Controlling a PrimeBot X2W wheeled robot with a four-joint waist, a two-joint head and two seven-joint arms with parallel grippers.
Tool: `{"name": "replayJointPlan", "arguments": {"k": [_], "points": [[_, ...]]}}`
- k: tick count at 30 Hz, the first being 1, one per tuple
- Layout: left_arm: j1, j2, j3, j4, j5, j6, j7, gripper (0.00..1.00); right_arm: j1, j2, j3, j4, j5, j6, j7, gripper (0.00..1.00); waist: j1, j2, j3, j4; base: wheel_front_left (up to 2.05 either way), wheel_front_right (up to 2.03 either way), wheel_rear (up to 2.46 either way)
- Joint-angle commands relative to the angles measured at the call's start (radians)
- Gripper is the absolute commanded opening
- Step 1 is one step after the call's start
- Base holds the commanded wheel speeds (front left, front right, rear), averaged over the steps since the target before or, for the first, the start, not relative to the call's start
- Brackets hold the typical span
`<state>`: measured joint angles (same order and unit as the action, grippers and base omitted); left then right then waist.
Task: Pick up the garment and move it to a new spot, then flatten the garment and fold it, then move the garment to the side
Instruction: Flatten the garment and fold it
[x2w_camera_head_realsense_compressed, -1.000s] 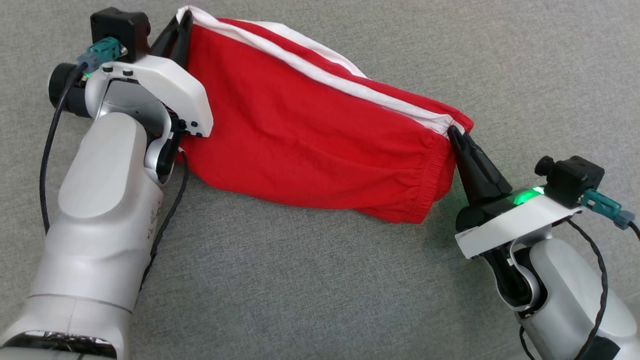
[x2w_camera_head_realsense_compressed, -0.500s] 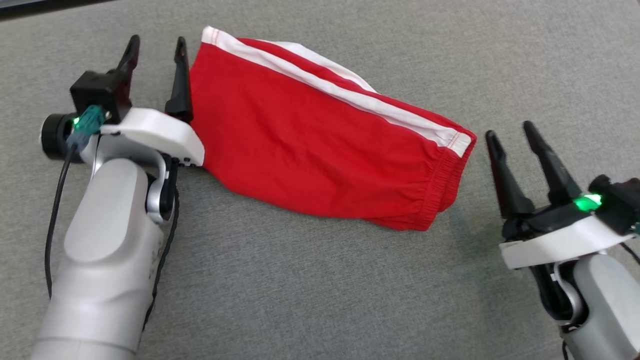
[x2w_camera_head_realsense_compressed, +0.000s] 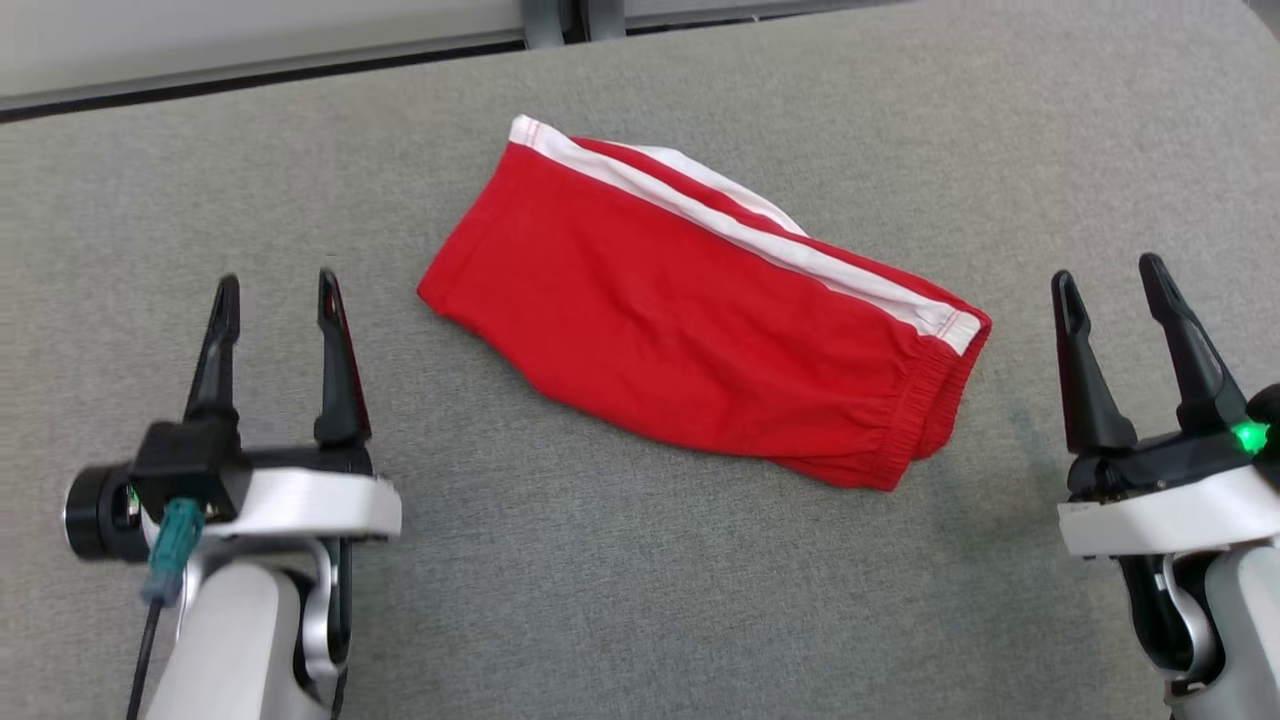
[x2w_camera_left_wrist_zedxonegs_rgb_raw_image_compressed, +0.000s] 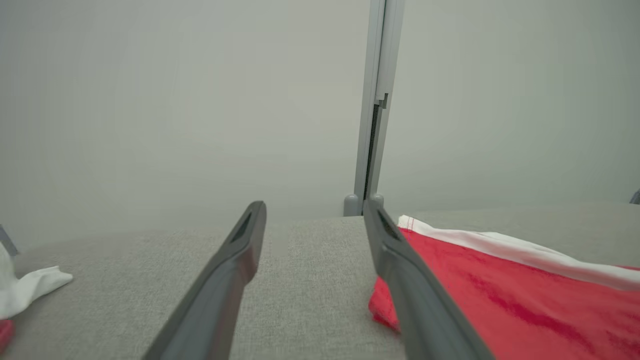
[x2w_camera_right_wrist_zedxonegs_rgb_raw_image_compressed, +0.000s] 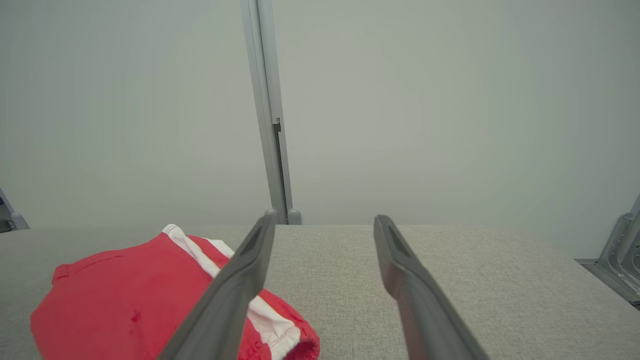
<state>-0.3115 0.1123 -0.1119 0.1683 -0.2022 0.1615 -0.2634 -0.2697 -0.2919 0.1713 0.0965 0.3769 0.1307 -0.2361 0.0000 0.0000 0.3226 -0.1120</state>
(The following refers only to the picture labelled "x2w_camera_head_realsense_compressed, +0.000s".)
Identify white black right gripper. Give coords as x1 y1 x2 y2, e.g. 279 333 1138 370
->
1049 253 1280 559

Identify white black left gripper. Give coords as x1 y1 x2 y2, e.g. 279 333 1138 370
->
63 268 403 563

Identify red shorts with white stripe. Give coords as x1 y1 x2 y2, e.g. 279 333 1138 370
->
417 113 994 493

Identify black cable with teal plug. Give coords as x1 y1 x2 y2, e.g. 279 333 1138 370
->
125 497 207 720

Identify grey partition bottom rail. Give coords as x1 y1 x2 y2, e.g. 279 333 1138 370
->
0 28 528 125
625 0 906 28

